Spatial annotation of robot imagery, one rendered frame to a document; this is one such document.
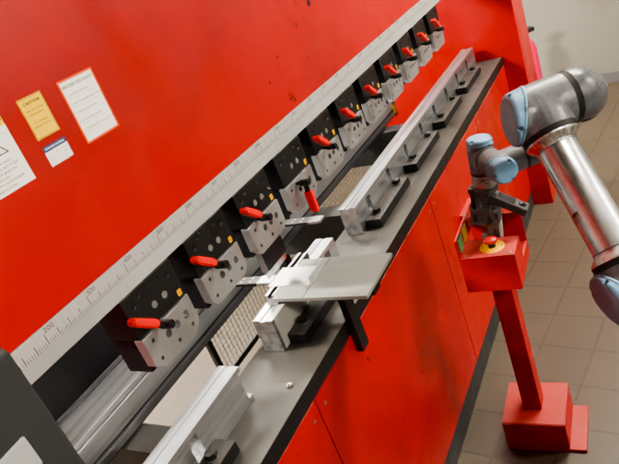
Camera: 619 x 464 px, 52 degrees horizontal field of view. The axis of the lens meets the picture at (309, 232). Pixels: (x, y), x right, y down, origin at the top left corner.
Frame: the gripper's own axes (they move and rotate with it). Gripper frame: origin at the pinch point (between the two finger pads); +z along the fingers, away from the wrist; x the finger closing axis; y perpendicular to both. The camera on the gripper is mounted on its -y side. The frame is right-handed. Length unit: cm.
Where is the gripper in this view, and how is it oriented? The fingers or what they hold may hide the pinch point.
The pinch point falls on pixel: (501, 242)
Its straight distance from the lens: 202.3
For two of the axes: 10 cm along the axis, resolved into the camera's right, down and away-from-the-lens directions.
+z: 2.6, 8.6, 4.4
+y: -8.9, 0.4, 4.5
